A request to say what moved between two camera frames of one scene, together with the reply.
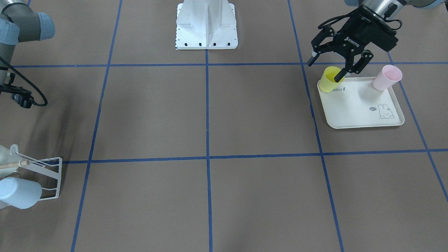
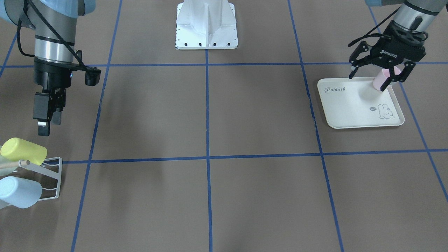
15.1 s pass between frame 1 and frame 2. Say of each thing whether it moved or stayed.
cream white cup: stayed
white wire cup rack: stayed
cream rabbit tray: stayed
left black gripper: moved
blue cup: stayed
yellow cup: moved
